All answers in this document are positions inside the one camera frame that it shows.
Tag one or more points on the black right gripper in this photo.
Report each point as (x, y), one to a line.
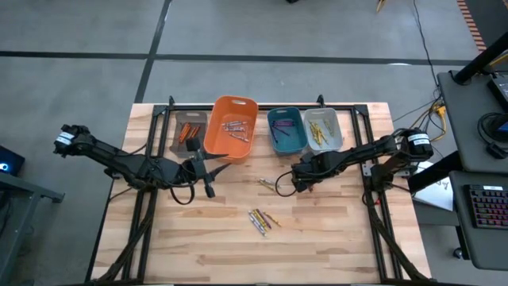
(307, 171)

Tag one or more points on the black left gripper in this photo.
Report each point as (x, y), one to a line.
(195, 170)

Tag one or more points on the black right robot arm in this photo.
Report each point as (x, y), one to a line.
(365, 153)

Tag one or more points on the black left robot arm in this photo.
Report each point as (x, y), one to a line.
(119, 161)

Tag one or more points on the brown plastic bin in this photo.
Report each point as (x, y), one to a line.
(192, 153)

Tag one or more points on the teal plastic bin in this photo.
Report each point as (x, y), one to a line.
(291, 145)

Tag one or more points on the orange plastic bin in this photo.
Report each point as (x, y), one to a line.
(230, 153)

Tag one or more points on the light grey plastic bin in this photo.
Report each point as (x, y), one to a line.
(333, 139)

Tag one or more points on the black metal beam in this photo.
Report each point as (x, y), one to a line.
(430, 171)

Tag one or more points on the white paper sheet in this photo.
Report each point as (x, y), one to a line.
(438, 196)

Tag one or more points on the grey desk top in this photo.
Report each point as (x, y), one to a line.
(488, 246)
(464, 119)

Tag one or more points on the black stand foot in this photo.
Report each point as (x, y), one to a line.
(292, 1)

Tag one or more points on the black desk caster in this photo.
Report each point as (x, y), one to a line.
(458, 253)

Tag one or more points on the wooden stand leg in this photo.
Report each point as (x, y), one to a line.
(382, 5)

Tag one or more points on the black backlit keyboard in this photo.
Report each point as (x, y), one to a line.
(490, 206)

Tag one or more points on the black box with blue light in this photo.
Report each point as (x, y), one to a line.
(14, 161)

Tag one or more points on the grey metal table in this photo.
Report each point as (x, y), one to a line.
(16, 222)

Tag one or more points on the black electronic device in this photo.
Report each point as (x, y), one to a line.
(501, 91)

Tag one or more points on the orange striped floor tape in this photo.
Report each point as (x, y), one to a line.
(472, 28)

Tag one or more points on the black frame clamp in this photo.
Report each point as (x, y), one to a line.
(171, 100)
(320, 100)

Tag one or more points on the black aluminium table frame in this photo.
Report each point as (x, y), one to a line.
(264, 107)

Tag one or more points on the black metal post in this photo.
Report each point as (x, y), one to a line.
(482, 59)

